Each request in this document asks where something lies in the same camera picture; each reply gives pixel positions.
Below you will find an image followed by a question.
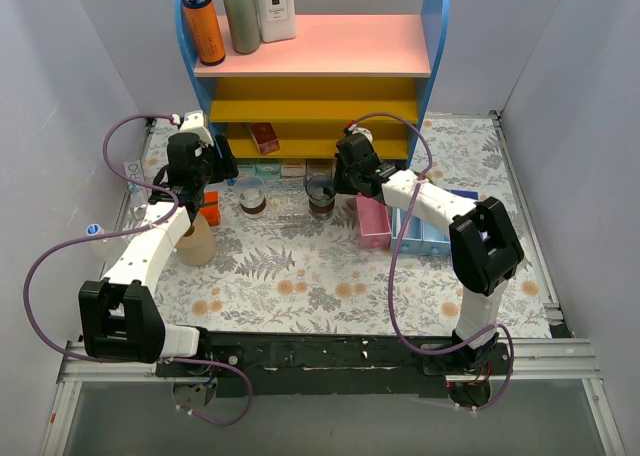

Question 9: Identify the clear cup brown base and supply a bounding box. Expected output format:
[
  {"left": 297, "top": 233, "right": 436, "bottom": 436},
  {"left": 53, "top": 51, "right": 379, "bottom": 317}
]
[{"left": 233, "top": 175, "right": 266, "bottom": 219}]

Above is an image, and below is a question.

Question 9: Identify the dark blue cup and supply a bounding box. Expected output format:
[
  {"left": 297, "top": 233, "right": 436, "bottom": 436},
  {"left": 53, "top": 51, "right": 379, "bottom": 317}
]
[{"left": 305, "top": 174, "right": 336, "bottom": 220}]

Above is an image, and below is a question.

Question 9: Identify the clear textured glass tray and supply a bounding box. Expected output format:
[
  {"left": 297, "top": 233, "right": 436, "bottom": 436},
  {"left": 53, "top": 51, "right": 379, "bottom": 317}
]
[{"left": 221, "top": 181, "right": 357, "bottom": 240}]

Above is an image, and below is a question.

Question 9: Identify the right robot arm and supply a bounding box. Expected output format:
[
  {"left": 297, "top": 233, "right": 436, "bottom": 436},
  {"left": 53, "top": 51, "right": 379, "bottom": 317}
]
[{"left": 334, "top": 125, "right": 524, "bottom": 374}]

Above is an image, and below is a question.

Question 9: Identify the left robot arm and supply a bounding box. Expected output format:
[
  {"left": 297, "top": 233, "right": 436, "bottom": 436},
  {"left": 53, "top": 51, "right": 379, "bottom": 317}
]
[{"left": 79, "top": 130, "right": 238, "bottom": 376}]

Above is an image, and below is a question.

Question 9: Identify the teal soap box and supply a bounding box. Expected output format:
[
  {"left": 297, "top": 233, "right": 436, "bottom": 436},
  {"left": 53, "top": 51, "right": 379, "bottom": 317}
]
[
  {"left": 255, "top": 159, "right": 281, "bottom": 181},
  {"left": 237, "top": 159, "right": 256, "bottom": 178}
]

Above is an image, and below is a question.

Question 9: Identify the red small box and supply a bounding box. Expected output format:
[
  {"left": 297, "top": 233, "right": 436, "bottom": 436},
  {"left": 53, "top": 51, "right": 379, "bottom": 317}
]
[{"left": 245, "top": 122, "right": 280, "bottom": 155}]

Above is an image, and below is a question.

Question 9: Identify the orange razor package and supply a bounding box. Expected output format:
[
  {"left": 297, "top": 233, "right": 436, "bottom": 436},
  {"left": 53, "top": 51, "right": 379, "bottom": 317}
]
[{"left": 200, "top": 191, "right": 221, "bottom": 227}]

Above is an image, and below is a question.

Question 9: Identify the pink drawer box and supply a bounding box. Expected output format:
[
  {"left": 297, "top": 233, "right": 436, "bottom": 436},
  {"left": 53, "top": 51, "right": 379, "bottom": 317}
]
[{"left": 356, "top": 194, "right": 391, "bottom": 249}]

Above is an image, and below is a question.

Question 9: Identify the orange soap box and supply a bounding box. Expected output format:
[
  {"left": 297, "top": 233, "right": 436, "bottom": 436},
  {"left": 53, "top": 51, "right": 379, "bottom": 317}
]
[{"left": 280, "top": 159, "right": 307, "bottom": 178}]

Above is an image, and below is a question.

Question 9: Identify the light blue drawer box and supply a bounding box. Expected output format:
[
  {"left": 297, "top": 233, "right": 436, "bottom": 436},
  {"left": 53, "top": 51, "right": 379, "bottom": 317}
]
[{"left": 390, "top": 208, "right": 423, "bottom": 255}]

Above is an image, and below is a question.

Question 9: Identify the blue wooden shelf unit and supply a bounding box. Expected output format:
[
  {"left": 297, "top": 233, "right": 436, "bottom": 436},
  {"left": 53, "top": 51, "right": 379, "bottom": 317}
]
[{"left": 174, "top": 0, "right": 450, "bottom": 162}]

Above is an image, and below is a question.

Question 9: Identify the purple blue drawer box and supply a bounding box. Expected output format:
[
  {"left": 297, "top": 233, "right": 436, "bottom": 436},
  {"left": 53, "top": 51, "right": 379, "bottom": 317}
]
[{"left": 449, "top": 189, "right": 479, "bottom": 201}]

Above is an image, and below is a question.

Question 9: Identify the clear water bottle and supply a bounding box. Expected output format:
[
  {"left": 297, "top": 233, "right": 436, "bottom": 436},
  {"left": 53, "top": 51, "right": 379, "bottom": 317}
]
[{"left": 86, "top": 223, "right": 127, "bottom": 269}]

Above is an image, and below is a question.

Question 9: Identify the orange spray bottle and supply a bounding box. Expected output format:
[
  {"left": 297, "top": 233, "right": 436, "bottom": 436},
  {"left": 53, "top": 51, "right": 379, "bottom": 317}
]
[{"left": 181, "top": 0, "right": 226, "bottom": 66}]

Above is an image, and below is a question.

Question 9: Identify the grey green bottle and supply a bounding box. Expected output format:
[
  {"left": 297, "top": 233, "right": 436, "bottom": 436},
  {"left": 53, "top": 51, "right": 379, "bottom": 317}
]
[{"left": 223, "top": 0, "right": 261, "bottom": 54}]

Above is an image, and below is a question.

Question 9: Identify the white labelled bottle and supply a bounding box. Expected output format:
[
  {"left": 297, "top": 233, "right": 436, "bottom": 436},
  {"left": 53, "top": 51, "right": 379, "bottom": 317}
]
[{"left": 255, "top": 0, "right": 297, "bottom": 43}]

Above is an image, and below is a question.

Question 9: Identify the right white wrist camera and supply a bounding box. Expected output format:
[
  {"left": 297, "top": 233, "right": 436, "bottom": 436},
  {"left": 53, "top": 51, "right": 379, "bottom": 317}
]
[{"left": 344, "top": 121, "right": 374, "bottom": 144}]

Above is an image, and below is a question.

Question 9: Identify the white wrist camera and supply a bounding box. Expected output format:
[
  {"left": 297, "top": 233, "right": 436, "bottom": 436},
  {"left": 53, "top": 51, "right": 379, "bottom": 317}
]
[
  {"left": 170, "top": 110, "right": 214, "bottom": 145},
  {"left": 344, "top": 121, "right": 374, "bottom": 144}
]

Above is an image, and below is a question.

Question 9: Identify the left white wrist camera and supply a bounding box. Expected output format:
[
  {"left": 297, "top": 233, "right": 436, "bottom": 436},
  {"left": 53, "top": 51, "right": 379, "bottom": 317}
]
[{"left": 170, "top": 110, "right": 214, "bottom": 145}]

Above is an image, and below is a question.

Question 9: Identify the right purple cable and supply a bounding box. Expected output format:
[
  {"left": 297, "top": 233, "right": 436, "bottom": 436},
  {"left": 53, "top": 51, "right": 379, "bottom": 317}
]
[{"left": 344, "top": 111, "right": 515, "bottom": 412}]

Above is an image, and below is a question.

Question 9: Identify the purple cable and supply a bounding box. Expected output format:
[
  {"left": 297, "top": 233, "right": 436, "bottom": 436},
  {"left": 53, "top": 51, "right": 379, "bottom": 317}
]
[
  {"left": 344, "top": 111, "right": 515, "bottom": 412},
  {"left": 22, "top": 113, "right": 254, "bottom": 427}
]

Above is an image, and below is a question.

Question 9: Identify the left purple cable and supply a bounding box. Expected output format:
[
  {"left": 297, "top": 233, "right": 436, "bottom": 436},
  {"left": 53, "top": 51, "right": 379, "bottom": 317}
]
[{"left": 22, "top": 113, "right": 254, "bottom": 427}]

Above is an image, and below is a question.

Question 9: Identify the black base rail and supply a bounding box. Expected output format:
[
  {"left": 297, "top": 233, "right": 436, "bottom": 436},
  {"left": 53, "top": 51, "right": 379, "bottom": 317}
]
[{"left": 155, "top": 331, "right": 508, "bottom": 398}]

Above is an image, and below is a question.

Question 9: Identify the aluminium frame rail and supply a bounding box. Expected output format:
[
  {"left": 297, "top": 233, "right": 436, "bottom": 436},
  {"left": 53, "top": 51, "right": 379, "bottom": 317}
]
[{"left": 437, "top": 339, "right": 626, "bottom": 455}]

